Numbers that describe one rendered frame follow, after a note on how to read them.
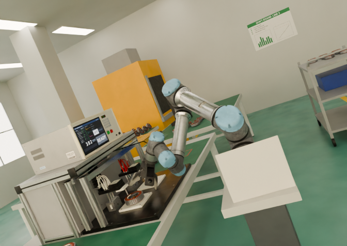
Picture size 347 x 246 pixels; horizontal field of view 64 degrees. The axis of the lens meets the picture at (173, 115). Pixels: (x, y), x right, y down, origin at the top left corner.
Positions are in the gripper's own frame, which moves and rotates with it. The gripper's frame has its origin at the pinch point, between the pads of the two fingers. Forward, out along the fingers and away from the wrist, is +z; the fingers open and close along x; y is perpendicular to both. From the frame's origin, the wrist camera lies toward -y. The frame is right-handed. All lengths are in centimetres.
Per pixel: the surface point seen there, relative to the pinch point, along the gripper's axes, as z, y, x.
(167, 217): -7.5, -25.0, -10.1
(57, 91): 141, 380, 131
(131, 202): 6.2, -4.6, 5.0
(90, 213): 22.4, -0.5, 25.3
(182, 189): -4.2, -0.7, -21.8
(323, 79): -45, 175, -211
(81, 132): -17.4, 19.2, 38.3
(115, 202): 15.3, 2.6, 12.4
